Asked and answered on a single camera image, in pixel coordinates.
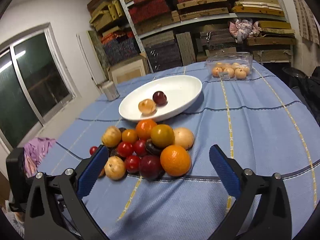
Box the pale pepino melon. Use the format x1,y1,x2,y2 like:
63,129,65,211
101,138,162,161
174,127,195,150

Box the orange mandarin back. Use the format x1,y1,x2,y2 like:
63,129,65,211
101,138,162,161
136,119,157,141

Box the metal storage shelf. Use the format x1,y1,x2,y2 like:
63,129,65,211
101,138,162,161
120,0,296,72

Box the window with frame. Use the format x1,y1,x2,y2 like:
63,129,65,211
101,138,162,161
1,23,75,151

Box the dark brown mangosteen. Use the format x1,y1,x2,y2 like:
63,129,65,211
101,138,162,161
108,148,121,158

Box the pepino melon top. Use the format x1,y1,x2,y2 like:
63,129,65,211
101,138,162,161
101,126,121,148

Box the hanging patterned curtain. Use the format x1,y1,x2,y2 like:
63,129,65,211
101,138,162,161
293,0,319,45

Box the red tomato small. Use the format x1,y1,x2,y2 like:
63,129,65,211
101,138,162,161
133,140,147,157

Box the black bag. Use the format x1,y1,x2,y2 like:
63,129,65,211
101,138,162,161
283,66,319,125

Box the orange mandarin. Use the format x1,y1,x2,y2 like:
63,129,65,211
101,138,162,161
136,119,157,141
160,145,191,177

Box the striped pepino melon front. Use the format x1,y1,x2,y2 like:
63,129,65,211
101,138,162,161
138,99,156,115

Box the purple cloth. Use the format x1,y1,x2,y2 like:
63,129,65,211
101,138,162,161
23,137,56,178

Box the framed picture cardboard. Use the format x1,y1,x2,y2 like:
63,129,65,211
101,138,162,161
108,55,149,85

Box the yellow-orange persimmon tomato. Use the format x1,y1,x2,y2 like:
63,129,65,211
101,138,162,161
150,124,175,148

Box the red tomato front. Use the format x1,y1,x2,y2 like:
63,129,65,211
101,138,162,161
124,155,141,173

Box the small tan round fruit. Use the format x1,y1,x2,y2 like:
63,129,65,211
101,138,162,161
99,168,105,178

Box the pink crumpled cloth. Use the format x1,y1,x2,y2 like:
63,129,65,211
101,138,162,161
228,18,260,44

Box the white oval plate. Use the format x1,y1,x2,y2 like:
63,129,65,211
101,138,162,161
119,75,202,122

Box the small orange tomato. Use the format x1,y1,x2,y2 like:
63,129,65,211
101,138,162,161
121,129,138,144

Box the clear plastic fruit box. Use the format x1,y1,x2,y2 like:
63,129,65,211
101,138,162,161
204,52,253,80

